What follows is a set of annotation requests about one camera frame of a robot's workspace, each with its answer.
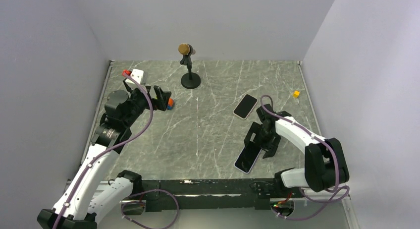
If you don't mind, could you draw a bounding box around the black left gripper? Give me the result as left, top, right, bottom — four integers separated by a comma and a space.
124, 79, 171, 127

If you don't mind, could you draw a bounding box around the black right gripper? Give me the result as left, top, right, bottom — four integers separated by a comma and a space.
244, 121, 281, 159

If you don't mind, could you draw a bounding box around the phone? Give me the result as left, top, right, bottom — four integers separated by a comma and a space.
233, 94, 258, 120
234, 145, 261, 174

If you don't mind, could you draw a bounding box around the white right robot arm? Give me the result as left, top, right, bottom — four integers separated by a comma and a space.
235, 104, 350, 197

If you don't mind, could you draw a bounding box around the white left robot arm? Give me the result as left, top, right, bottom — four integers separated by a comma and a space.
37, 86, 171, 229

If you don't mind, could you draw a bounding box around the colourful toy car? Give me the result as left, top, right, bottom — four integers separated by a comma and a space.
167, 98, 175, 110

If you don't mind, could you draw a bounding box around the black microphone stand with cork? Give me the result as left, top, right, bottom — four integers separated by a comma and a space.
178, 43, 201, 89

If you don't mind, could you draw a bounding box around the small yellow cube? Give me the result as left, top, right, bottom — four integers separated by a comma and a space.
293, 91, 300, 98

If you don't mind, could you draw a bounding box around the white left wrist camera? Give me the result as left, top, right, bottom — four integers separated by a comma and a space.
122, 69, 147, 88

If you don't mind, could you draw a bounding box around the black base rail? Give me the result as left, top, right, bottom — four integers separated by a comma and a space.
142, 178, 303, 212

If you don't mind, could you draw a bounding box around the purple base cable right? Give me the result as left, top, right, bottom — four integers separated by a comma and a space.
271, 186, 351, 221

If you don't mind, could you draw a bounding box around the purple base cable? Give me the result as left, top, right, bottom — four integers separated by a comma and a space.
271, 186, 351, 221
120, 189, 180, 229

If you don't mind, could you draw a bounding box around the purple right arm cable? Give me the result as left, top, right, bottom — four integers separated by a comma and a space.
260, 95, 351, 202

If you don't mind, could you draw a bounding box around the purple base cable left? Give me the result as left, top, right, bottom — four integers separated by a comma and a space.
120, 189, 180, 229

